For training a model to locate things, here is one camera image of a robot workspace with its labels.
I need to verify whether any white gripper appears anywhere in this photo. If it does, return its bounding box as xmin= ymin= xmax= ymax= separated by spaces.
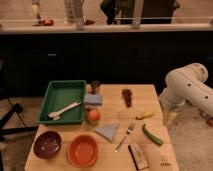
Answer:
xmin=159 ymin=89 xmax=185 ymax=126

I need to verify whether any blue sponge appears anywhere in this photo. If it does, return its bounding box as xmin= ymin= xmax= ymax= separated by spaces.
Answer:
xmin=84 ymin=94 xmax=103 ymax=106

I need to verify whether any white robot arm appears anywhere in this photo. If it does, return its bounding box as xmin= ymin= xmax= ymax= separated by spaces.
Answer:
xmin=159 ymin=63 xmax=213 ymax=126

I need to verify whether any red bowl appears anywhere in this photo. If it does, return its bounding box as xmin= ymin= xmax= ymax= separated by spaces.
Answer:
xmin=67 ymin=134 xmax=98 ymax=168

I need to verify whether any purple bowl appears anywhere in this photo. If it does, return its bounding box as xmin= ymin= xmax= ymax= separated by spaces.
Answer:
xmin=33 ymin=131 xmax=61 ymax=159

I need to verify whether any yellow banana toy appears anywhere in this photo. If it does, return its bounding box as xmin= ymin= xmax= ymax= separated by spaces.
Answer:
xmin=135 ymin=111 xmax=154 ymax=120

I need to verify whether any silver fork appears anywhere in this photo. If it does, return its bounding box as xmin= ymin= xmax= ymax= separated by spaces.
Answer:
xmin=115 ymin=122 xmax=135 ymax=153

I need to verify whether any bunch of dark grapes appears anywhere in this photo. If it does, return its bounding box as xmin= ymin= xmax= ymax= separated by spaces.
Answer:
xmin=122 ymin=89 xmax=132 ymax=108

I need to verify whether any brown rectangular block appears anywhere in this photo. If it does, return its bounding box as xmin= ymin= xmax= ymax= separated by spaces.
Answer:
xmin=128 ymin=143 xmax=149 ymax=171

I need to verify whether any grey triangular cloth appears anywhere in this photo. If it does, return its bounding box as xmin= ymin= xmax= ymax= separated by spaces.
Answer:
xmin=93 ymin=123 xmax=119 ymax=142

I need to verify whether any orange tomato toy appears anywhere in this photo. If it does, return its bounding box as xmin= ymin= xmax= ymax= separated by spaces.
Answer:
xmin=87 ymin=109 xmax=101 ymax=125

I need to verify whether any green plastic tray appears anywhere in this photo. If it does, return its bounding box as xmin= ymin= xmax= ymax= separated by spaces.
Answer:
xmin=38 ymin=80 xmax=86 ymax=125

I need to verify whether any white plastic spoon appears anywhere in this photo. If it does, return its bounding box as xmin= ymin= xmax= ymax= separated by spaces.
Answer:
xmin=48 ymin=102 xmax=80 ymax=120

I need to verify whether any black tripod stand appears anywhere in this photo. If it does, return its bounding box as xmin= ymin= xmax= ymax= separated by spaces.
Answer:
xmin=0 ymin=103 xmax=38 ymax=141

